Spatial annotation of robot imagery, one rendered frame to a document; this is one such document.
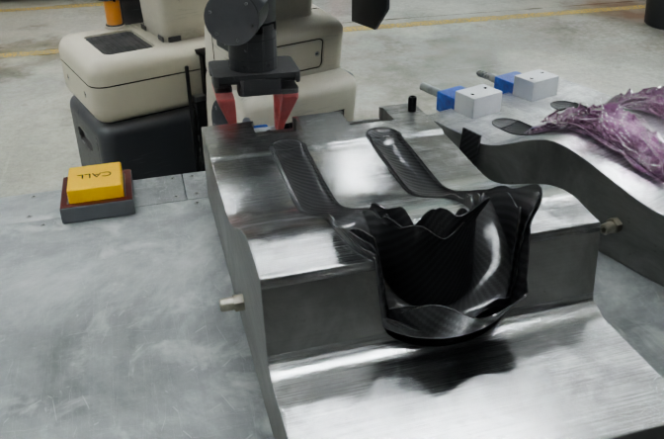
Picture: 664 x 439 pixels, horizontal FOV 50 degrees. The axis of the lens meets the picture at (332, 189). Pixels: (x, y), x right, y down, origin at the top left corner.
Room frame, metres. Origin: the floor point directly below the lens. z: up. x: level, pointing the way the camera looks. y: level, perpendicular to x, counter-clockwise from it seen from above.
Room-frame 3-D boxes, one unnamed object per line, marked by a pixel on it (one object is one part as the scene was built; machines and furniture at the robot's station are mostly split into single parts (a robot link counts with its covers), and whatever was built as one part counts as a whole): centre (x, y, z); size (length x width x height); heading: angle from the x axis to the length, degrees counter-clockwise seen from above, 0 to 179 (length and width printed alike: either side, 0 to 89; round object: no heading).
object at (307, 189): (0.55, -0.05, 0.92); 0.35 x 0.16 x 0.09; 16
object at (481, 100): (0.91, -0.17, 0.86); 0.13 x 0.05 x 0.05; 33
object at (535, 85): (0.97, -0.26, 0.86); 0.13 x 0.05 x 0.05; 33
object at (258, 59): (0.81, 0.09, 0.96); 0.10 x 0.07 x 0.07; 104
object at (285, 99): (0.81, 0.08, 0.89); 0.07 x 0.07 x 0.09; 14
